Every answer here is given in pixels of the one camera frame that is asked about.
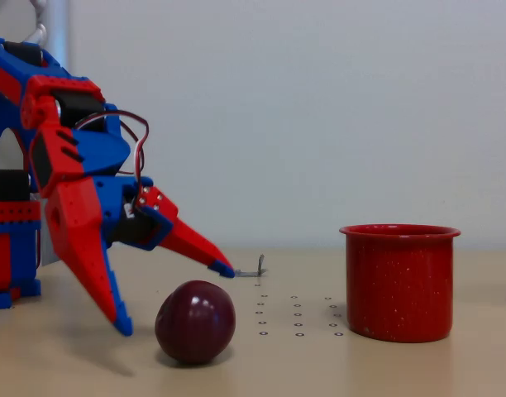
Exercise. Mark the red and blue gripper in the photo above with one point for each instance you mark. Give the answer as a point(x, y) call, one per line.
point(106, 203)

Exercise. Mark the dark purple plum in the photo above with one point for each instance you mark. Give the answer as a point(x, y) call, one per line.
point(195, 322)

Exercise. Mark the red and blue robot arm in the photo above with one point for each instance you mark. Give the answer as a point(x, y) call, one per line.
point(13, 211)

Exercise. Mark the red speckled enamel cup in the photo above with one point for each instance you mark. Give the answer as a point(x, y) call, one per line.
point(399, 289)

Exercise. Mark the small grey metal bracket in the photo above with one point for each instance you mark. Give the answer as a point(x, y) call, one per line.
point(251, 273)

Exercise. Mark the silver metal pipe frame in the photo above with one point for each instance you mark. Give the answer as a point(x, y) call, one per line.
point(56, 25)

